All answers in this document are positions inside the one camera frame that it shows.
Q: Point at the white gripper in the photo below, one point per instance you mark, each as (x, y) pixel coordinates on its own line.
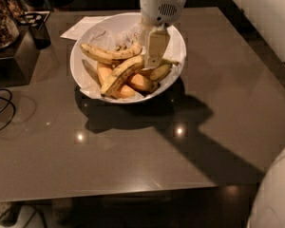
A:
(160, 9)

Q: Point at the long spotted yellow banana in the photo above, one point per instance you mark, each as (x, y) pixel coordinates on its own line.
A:
(120, 73)

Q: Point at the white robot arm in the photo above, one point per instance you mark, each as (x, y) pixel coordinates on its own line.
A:
(157, 17)

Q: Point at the upper spotted yellow banana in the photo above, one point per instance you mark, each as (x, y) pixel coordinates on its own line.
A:
(108, 57)

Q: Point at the small yellow banana right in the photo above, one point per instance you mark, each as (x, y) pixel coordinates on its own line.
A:
(157, 73)

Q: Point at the white bowl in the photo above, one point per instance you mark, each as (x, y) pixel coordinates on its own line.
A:
(110, 63)

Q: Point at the orange fruit right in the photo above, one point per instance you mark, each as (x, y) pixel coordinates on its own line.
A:
(142, 83)

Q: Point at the orange fruit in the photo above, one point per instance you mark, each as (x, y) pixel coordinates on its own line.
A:
(124, 91)
(142, 83)

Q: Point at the orange fruit left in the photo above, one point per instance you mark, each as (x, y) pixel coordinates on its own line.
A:
(124, 91)

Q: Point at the white paper sheet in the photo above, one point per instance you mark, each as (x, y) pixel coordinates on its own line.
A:
(80, 28)

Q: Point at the black white patterned card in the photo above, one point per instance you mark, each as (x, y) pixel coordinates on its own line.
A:
(34, 19)

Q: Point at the dark box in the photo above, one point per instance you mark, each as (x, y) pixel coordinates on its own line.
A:
(18, 61)

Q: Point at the glass jar of snacks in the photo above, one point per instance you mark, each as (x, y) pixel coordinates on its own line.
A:
(9, 31)

